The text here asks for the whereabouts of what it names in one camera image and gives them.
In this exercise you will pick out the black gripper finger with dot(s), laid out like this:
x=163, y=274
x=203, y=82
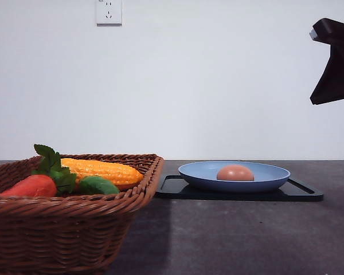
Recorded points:
x=331, y=87

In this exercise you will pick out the brown egg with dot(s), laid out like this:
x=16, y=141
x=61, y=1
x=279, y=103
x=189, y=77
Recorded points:
x=234, y=172

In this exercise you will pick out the blue plate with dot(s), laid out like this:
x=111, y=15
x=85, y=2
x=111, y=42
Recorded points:
x=203, y=175

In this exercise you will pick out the brown wicker basket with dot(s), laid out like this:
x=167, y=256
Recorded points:
x=80, y=233

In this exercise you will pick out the orange toy carrot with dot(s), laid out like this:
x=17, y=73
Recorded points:
x=49, y=179

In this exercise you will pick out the yellow toy corn cob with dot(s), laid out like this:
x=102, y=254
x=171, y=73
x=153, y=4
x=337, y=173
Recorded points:
x=81, y=168

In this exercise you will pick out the green toy cucumber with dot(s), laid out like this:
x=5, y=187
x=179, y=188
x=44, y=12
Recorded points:
x=96, y=185

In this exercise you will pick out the black rectangular tray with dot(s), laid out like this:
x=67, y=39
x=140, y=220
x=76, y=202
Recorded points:
x=173, y=187

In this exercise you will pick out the white wall socket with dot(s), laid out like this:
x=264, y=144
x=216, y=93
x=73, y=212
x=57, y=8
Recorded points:
x=109, y=13

